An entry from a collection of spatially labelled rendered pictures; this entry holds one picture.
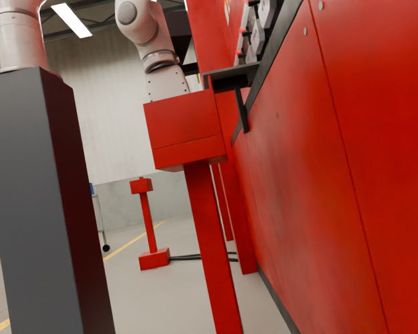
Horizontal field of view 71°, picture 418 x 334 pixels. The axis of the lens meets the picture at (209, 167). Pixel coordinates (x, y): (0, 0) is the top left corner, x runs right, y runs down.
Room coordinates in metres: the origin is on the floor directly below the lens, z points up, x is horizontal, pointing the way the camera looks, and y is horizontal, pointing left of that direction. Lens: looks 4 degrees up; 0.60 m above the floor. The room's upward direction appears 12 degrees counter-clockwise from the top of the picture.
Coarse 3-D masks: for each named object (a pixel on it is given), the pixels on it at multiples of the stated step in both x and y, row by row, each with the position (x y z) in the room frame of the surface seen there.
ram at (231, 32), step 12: (216, 0) 1.94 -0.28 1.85; (228, 0) 1.51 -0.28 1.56; (240, 0) 1.24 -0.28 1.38; (228, 12) 1.59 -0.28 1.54; (240, 12) 1.29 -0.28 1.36; (228, 24) 1.67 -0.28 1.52; (240, 24) 1.35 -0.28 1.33; (228, 36) 1.77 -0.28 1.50; (228, 48) 1.87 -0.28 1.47; (240, 48) 1.48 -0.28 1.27
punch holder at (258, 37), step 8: (256, 8) 1.05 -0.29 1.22; (248, 16) 1.16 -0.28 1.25; (256, 16) 1.05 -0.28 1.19; (248, 24) 1.19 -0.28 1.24; (256, 24) 1.05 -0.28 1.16; (256, 32) 1.09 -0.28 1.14; (264, 32) 1.05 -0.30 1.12; (256, 40) 1.11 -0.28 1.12; (264, 40) 1.07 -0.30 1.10; (256, 48) 1.13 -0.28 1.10; (264, 48) 1.14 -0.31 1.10
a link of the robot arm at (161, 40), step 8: (152, 0) 0.65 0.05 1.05; (152, 8) 0.65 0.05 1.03; (160, 8) 0.67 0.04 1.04; (160, 16) 0.66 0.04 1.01; (160, 24) 0.64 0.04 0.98; (160, 32) 0.64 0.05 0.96; (168, 32) 0.67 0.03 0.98; (152, 40) 0.64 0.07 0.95; (160, 40) 0.64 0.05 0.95; (168, 40) 0.66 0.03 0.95; (144, 48) 0.65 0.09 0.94; (152, 48) 0.64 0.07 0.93; (160, 48) 0.64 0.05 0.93; (168, 48) 0.65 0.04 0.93; (144, 56) 0.65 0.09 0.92
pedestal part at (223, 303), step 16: (192, 176) 0.70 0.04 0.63; (208, 176) 0.70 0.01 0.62; (192, 192) 0.70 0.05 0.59; (208, 192) 0.70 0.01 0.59; (192, 208) 0.70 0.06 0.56; (208, 208) 0.70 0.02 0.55; (208, 224) 0.70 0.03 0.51; (208, 240) 0.70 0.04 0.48; (224, 240) 0.75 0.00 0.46; (208, 256) 0.70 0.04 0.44; (224, 256) 0.70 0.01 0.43; (208, 272) 0.70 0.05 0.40; (224, 272) 0.70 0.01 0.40; (208, 288) 0.70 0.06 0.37; (224, 288) 0.70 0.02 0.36; (224, 304) 0.70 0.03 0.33; (224, 320) 0.70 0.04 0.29; (240, 320) 0.73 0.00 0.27
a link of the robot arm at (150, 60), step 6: (150, 54) 0.64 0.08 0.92; (156, 54) 0.64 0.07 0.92; (162, 54) 0.64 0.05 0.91; (168, 54) 0.65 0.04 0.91; (174, 54) 0.68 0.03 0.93; (144, 60) 0.66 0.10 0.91; (150, 60) 0.65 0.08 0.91; (156, 60) 0.64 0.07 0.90; (162, 60) 0.65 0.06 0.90; (168, 60) 0.65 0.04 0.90; (174, 60) 0.68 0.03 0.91; (144, 66) 0.66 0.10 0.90; (150, 66) 0.66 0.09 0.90
